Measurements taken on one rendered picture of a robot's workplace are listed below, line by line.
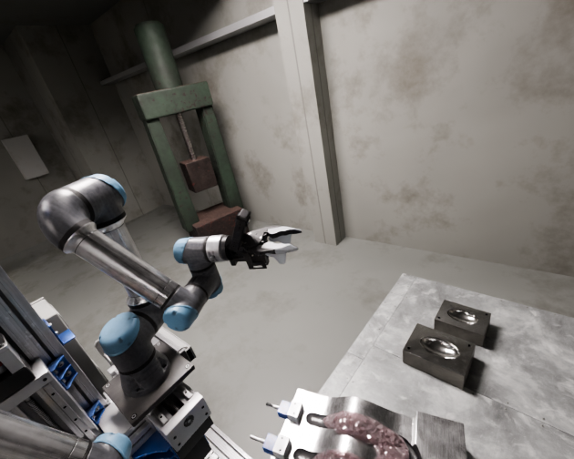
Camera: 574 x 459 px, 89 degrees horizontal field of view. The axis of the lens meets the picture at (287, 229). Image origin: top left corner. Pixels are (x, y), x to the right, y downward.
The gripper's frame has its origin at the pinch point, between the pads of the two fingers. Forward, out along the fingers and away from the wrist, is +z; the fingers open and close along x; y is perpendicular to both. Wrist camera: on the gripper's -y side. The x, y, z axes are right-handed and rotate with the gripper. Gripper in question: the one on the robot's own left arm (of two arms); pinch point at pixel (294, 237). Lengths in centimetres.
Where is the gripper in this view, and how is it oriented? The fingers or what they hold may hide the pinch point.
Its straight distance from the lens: 74.8
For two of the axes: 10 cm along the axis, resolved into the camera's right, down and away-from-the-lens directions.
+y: 2.2, 8.0, 5.6
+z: 9.6, -0.7, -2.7
